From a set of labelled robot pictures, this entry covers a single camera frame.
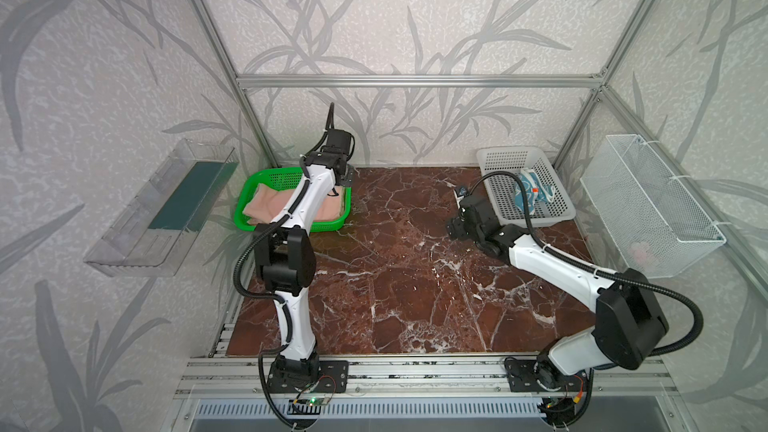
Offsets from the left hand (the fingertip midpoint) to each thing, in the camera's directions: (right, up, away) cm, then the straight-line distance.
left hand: (329, 162), depth 92 cm
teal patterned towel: (+70, -8, +12) cm, 72 cm away
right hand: (+42, -13, -4) cm, 44 cm away
